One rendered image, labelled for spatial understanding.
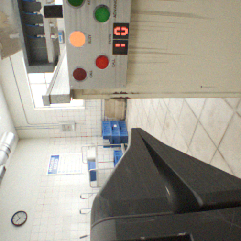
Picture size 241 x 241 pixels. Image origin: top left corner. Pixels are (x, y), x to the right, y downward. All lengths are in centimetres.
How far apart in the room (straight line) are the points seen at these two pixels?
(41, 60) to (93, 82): 89
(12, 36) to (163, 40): 99
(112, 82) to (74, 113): 496
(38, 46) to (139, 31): 92
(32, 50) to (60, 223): 366
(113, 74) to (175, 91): 19
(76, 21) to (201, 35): 30
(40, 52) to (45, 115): 433
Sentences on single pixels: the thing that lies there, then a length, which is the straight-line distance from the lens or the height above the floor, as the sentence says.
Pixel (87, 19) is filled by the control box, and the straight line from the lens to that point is 45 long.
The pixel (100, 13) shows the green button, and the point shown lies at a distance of 44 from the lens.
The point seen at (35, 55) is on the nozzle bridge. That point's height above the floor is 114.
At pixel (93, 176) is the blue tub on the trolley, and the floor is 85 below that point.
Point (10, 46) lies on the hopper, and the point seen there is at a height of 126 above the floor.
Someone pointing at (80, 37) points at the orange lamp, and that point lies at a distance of 46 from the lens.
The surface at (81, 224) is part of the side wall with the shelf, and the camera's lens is 441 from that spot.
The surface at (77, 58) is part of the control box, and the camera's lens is 47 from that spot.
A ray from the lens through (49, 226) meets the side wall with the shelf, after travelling 450.
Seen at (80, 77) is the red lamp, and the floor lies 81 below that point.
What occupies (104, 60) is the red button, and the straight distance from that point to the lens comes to 46.
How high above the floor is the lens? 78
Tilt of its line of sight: 7 degrees down
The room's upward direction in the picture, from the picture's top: 92 degrees counter-clockwise
